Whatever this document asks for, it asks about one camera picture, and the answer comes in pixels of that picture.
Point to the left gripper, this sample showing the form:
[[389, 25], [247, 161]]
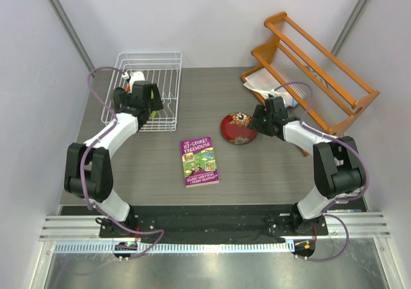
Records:
[[155, 103]]

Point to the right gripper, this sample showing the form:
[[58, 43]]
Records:
[[255, 123]]

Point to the red floral plate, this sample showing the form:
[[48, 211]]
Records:
[[235, 129]]

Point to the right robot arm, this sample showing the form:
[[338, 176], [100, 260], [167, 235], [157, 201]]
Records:
[[338, 170]]

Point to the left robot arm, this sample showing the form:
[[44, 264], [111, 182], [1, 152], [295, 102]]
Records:
[[88, 172]]

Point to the orange wooden rack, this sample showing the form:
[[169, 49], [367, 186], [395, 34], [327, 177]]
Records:
[[333, 94]]

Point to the white paper packet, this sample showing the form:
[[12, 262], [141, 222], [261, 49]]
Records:
[[262, 82]]

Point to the dark plate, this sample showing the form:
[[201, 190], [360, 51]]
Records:
[[118, 98]]

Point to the purple treehouse book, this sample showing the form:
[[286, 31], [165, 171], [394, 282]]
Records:
[[199, 162]]

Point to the perforated metal strip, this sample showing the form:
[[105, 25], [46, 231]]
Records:
[[117, 247]]

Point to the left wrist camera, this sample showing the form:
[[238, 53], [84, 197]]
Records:
[[132, 77]]

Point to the white wire dish rack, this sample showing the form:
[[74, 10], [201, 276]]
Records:
[[162, 68]]

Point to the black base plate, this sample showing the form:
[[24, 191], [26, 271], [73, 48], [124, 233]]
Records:
[[224, 225]]

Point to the aluminium rail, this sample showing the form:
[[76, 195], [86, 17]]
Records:
[[84, 228]]

